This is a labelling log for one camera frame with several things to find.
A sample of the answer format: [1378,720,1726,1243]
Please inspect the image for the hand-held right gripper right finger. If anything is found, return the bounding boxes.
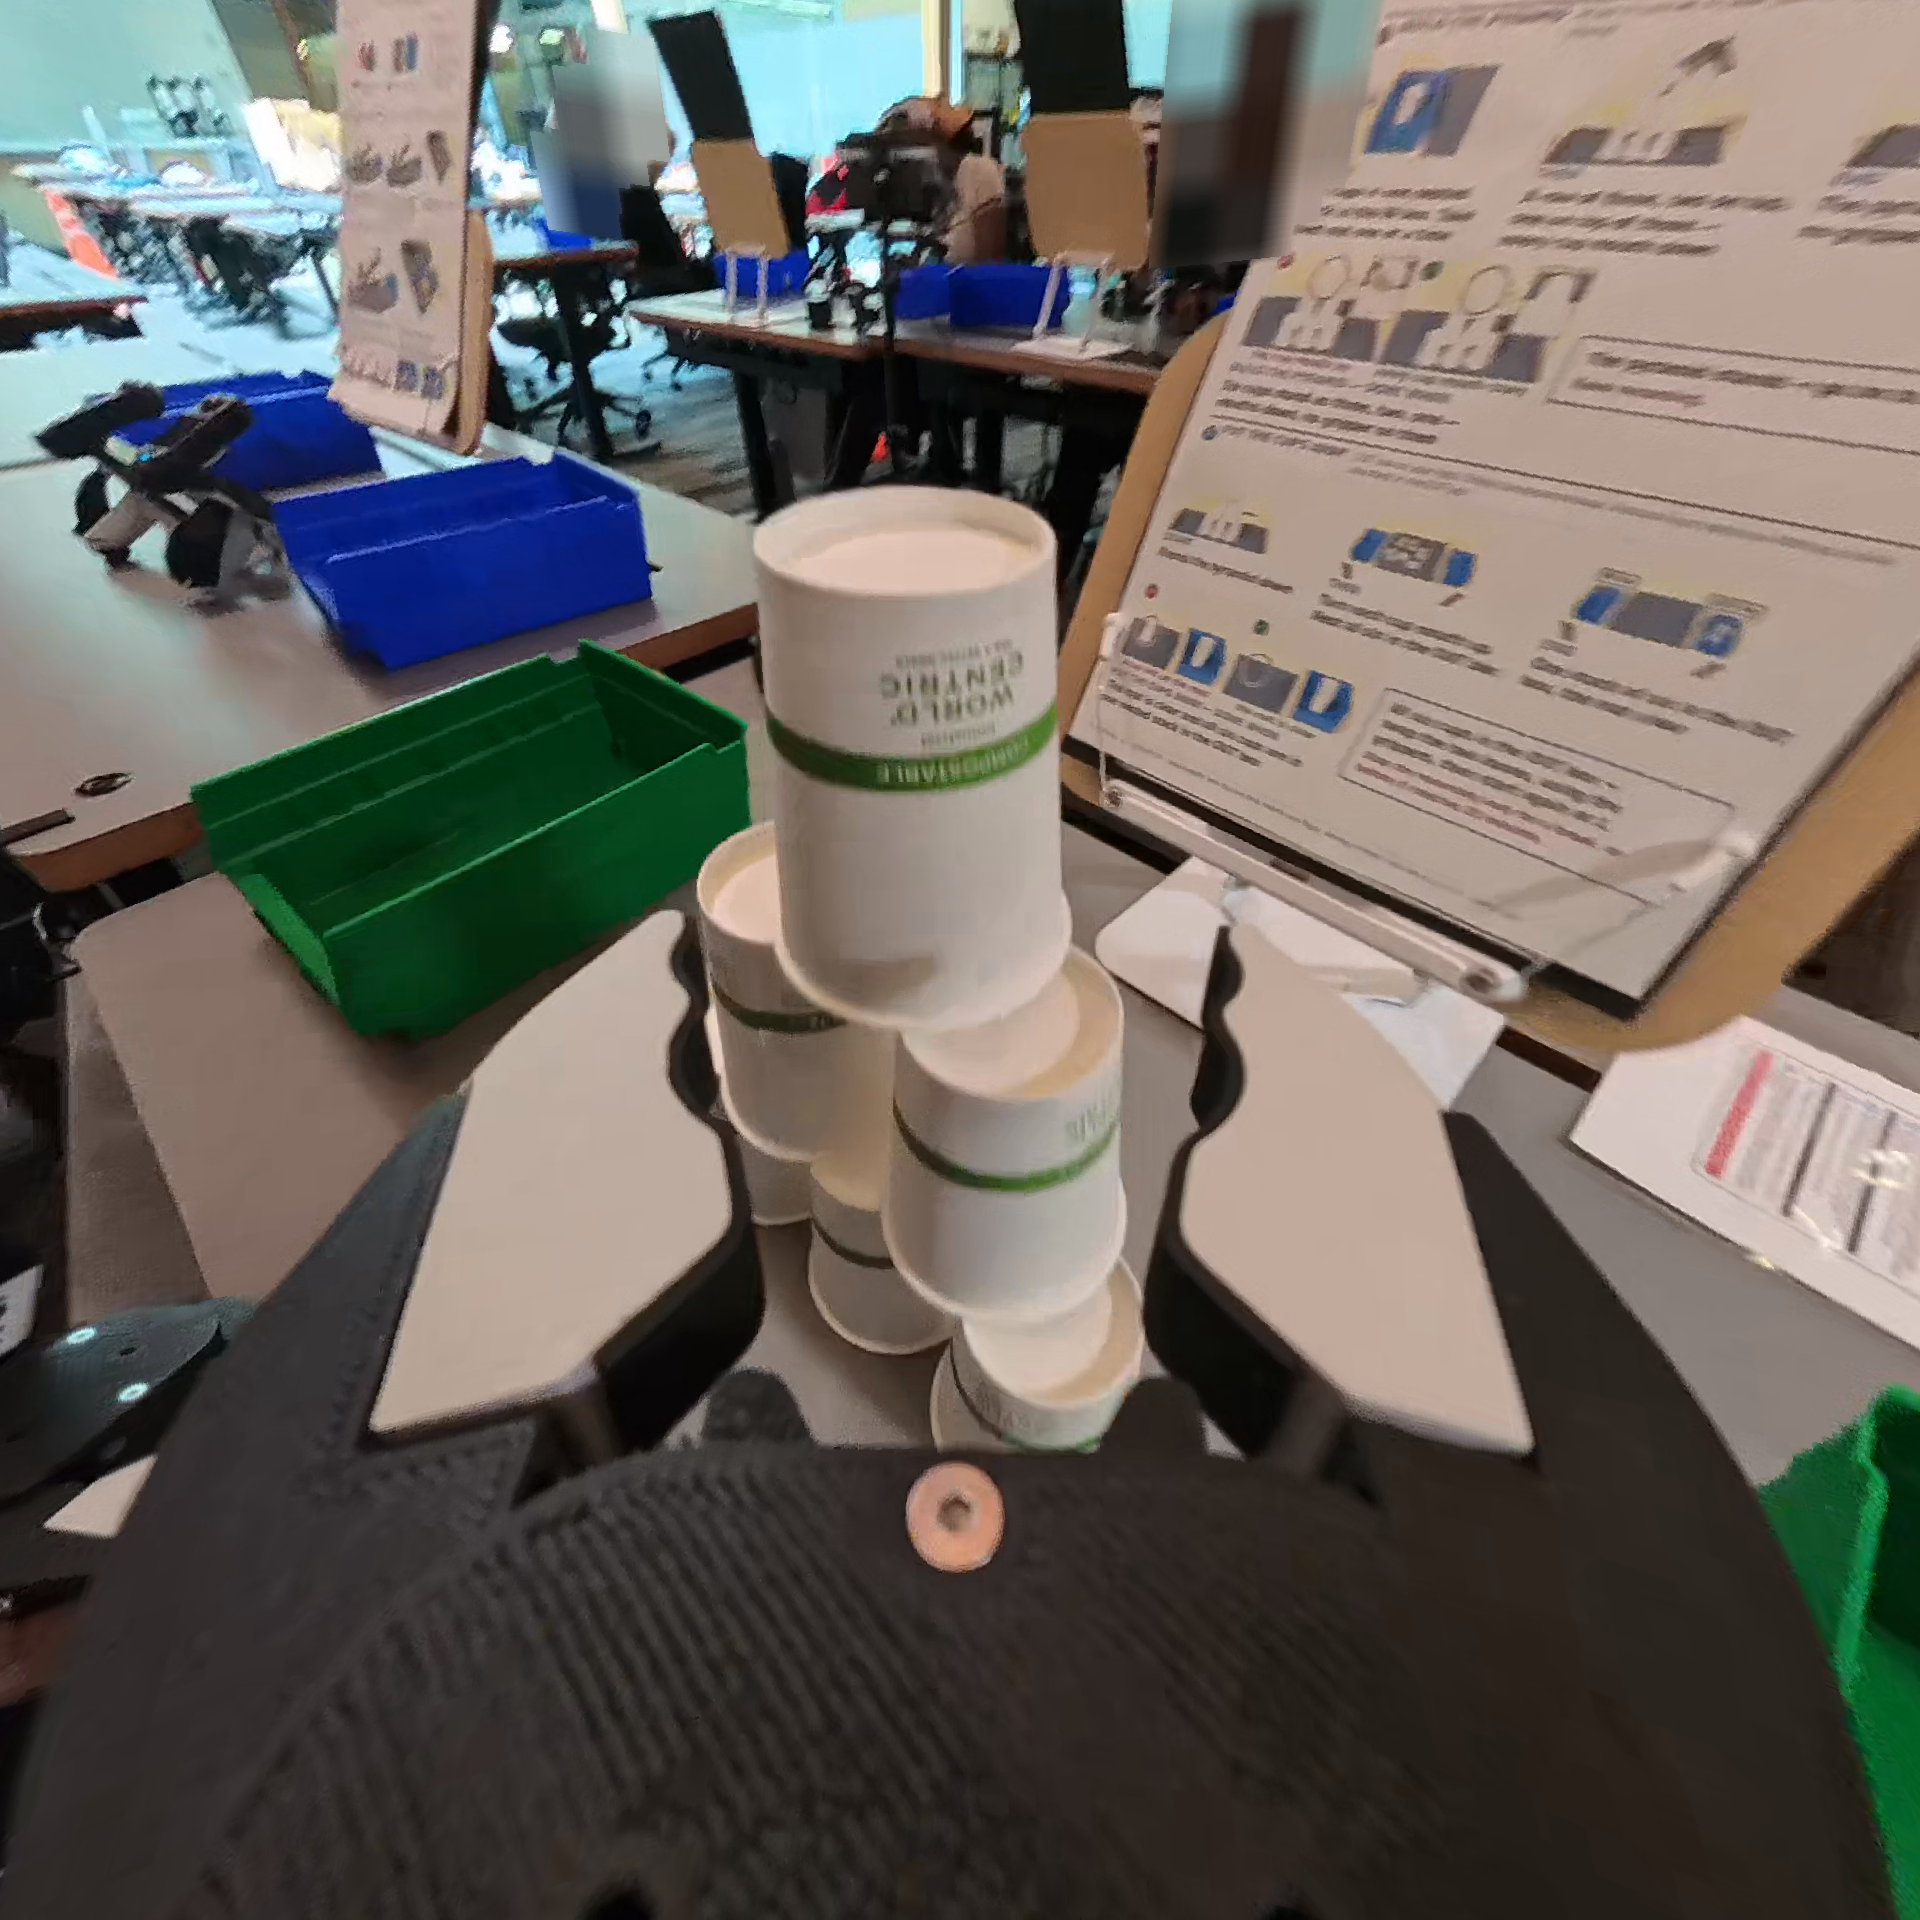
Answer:
[1144,920,1538,1487]

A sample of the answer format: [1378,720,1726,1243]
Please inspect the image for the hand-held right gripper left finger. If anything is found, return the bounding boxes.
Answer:
[368,908,771,1480]

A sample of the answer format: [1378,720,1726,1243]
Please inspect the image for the green plastic bin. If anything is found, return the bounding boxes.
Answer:
[193,643,753,1040]
[1756,1386,1920,1920]

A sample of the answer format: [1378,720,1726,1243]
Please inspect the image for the grey desk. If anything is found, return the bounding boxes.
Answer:
[67,662,1920,1487]

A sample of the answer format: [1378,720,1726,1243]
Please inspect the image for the laminated paper card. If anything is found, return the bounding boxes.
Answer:
[1568,1016,1920,1352]

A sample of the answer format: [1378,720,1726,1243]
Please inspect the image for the grey table wooden edge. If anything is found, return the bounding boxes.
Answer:
[0,338,757,894]

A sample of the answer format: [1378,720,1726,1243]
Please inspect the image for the printed instruction sheet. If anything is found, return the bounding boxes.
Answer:
[1070,0,1920,1005]

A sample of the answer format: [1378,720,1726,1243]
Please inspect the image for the spare black gripper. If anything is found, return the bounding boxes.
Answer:
[32,384,294,601]

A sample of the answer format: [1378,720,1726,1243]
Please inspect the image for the long wooden edged table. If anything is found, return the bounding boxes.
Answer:
[631,284,1187,519]

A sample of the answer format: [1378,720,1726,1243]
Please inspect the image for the wooden stand with picture sheet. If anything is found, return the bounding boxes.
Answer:
[327,0,500,453]

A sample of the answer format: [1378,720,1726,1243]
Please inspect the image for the plain wooden board stand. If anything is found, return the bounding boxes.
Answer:
[692,136,797,255]
[1019,111,1157,270]

